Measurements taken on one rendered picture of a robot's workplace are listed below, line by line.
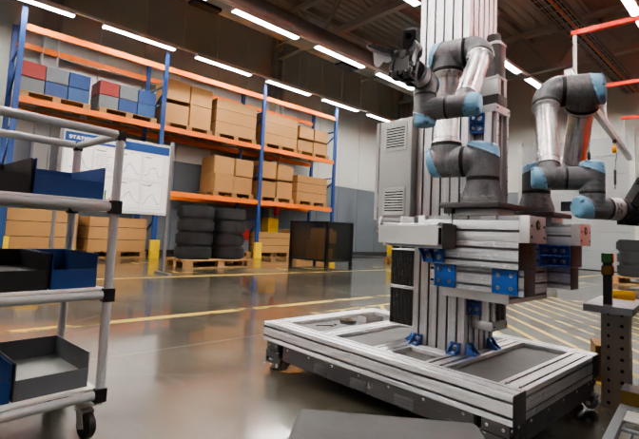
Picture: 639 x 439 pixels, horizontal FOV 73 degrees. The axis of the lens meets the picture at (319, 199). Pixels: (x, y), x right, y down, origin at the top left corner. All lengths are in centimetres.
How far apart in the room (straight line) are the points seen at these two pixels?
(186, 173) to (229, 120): 185
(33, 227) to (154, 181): 358
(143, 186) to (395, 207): 504
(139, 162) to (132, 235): 376
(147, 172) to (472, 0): 535
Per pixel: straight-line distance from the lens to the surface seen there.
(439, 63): 182
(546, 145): 172
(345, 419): 91
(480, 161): 167
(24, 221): 969
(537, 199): 210
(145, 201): 663
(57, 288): 161
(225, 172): 1120
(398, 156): 204
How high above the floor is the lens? 68
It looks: 5 degrees up
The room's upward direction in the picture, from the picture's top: 3 degrees clockwise
